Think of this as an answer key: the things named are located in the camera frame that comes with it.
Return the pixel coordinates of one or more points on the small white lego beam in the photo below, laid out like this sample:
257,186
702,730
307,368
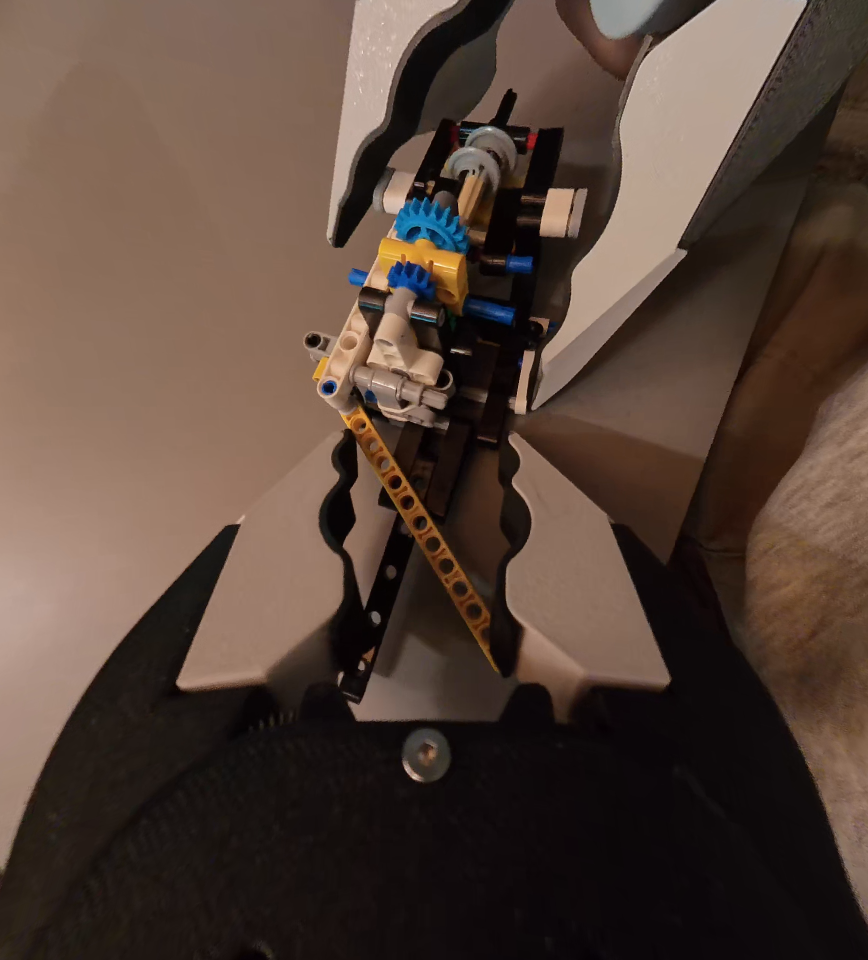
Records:
525,382

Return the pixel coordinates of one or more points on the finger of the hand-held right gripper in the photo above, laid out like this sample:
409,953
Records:
374,75
704,112

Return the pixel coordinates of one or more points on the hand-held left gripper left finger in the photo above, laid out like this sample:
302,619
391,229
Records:
269,600

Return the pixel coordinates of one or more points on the person's right hand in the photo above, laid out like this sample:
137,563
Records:
599,49

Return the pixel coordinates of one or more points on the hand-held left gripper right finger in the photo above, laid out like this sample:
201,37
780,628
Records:
591,600

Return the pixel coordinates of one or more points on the lego vehicle chassis assembly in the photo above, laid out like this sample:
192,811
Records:
426,262

